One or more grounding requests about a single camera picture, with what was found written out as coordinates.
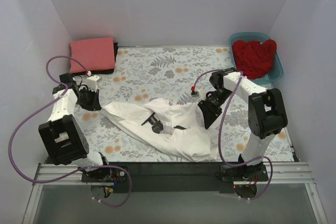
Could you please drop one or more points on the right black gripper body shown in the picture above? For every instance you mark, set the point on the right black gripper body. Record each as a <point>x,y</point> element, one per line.
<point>210,108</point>

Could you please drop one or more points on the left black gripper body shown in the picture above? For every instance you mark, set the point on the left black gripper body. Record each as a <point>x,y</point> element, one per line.
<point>92,100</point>

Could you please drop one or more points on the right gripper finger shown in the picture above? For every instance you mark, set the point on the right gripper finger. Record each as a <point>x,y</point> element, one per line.
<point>205,112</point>
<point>210,118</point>

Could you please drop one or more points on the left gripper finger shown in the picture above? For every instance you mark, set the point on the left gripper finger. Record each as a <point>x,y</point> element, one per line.
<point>95,102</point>
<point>88,106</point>

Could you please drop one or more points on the white t shirt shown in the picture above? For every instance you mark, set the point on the white t shirt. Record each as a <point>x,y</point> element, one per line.
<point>171,129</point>

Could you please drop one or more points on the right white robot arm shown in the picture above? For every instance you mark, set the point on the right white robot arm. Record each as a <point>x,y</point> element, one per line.
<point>266,112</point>

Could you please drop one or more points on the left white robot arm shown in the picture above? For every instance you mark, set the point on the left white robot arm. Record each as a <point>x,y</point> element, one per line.
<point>62,137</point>

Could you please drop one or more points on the folded black t shirt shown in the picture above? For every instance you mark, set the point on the folded black t shirt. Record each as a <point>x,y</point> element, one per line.
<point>109,71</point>

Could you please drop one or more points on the floral table mat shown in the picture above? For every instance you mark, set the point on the floral table mat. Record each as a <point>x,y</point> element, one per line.
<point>140,76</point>

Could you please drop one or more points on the red crumpled t shirt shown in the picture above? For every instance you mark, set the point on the red crumpled t shirt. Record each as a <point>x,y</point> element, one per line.
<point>253,58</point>

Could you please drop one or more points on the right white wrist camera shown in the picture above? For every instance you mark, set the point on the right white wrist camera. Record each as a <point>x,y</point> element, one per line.
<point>198,93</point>

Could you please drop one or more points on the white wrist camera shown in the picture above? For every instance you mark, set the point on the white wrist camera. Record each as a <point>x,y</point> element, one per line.
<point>92,82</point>
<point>198,93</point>

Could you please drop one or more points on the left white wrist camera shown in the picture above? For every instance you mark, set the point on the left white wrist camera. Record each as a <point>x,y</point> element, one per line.
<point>92,82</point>

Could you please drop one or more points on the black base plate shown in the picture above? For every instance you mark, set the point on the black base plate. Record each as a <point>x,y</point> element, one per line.
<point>187,176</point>

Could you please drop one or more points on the aluminium frame rail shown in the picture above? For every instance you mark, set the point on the aluminium frame rail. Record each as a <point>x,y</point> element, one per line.
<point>283,173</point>

